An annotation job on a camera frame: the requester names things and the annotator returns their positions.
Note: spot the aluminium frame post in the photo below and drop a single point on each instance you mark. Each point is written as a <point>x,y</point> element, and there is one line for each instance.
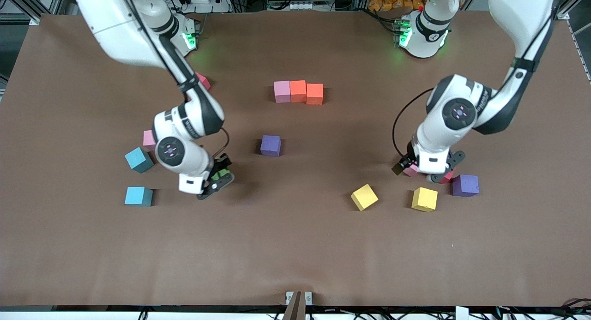
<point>570,8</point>
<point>23,3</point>

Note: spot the red foam cube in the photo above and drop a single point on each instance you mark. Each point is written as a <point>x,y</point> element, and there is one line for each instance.
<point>204,82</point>
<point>448,177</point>

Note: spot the metal table edge bracket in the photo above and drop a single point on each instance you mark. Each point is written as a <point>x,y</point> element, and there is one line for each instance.
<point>298,302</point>

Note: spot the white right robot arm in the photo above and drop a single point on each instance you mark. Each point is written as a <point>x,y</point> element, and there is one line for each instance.
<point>120,29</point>

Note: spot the orange foam cube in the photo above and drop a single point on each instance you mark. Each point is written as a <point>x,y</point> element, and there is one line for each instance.
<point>314,93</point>
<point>298,91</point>

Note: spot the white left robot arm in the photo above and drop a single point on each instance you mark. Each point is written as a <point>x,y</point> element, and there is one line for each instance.
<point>521,24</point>

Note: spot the pink foam cube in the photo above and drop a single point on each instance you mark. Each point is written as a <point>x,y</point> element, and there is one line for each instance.
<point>412,171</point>
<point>282,91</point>
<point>148,140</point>

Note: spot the yellow foam cube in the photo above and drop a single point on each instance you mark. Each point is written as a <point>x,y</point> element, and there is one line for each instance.
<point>364,197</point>
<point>424,199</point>

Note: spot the purple foam cube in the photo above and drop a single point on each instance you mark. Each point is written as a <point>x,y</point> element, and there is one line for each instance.
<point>465,185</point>
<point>270,145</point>

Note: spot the large table cover mat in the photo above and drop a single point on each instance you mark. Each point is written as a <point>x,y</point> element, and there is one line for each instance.
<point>295,246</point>

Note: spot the small white box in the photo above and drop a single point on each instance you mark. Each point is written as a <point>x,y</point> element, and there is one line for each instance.
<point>461,313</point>

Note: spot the aluminium side rail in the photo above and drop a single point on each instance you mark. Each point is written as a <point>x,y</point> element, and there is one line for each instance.
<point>582,57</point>

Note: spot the blue foam cube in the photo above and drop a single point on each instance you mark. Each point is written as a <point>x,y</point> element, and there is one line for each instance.
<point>137,160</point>
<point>137,196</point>

